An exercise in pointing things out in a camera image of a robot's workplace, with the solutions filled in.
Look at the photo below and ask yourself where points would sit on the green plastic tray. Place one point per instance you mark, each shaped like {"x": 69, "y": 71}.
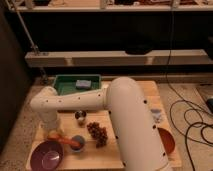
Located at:
{"x": 66, "y": 84}

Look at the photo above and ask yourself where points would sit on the blue crumpled cloth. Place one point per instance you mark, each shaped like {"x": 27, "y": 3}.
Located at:
{"x": 157, "y": 115}

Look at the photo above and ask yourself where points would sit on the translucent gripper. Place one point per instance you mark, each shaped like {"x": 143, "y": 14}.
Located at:
{"x": 56, "y": 129}

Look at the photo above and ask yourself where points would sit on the purple bowl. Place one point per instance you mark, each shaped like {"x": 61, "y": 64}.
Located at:
{"x": 47, "y": 156}

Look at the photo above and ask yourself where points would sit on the bunch of dark grapes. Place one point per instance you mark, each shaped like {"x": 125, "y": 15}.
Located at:
{"x": 98, "y": 133}

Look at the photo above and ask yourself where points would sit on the small metal cup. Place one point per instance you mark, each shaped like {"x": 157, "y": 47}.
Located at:
{"x": 80, "y": 116}

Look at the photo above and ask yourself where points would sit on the yellow red apple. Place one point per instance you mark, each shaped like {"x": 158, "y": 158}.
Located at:
{"x": 54, "y": 137}

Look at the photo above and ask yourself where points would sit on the orange carrot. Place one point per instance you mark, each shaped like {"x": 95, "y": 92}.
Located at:
{"x": 69, "y": 142}

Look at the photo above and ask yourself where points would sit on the metal diagonal pole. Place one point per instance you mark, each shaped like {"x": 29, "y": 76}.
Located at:
{"x": 12, "y": 6}

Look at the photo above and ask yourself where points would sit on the blue sponge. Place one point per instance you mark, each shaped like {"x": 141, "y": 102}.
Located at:
{"x": 83, "y": 84}

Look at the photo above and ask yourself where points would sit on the red bowl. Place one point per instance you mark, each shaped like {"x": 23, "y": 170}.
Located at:
{"x": 167, "y": 140}

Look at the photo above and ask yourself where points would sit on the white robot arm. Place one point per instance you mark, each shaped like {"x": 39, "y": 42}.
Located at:
{"x": 139, "y": 142}

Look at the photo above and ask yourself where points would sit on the white lower shelf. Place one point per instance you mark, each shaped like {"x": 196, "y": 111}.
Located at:
{"x": 117, "y": 58}

